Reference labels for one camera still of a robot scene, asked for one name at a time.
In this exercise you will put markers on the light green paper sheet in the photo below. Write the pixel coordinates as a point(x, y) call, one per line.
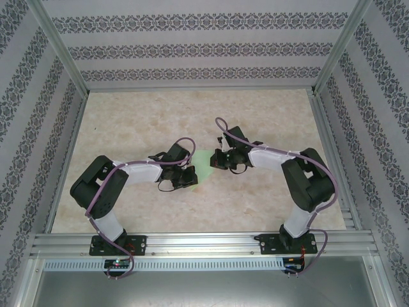
point(204, 163)

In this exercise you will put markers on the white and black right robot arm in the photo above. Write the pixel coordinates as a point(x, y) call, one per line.
point(303, 185)

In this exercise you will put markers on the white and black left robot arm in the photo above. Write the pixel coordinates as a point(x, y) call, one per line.
point(102, 192)

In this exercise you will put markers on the grey metal shelf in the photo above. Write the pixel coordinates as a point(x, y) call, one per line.
point(204, 288)

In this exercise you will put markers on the aluminium mounting rail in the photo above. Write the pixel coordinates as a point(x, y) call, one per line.
point(204, 243)

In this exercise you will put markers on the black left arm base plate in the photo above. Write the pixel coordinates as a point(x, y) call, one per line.
point(137, 246)

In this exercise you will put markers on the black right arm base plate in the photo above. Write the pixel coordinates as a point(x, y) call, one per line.
point(270, 244)

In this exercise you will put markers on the aluminium side floor rail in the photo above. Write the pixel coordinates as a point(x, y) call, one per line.
point(330, 134)
point(68, 153)

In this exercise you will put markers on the aluminium frame post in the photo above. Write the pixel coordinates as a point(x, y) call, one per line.
point(60, 51)
point(343, 48)

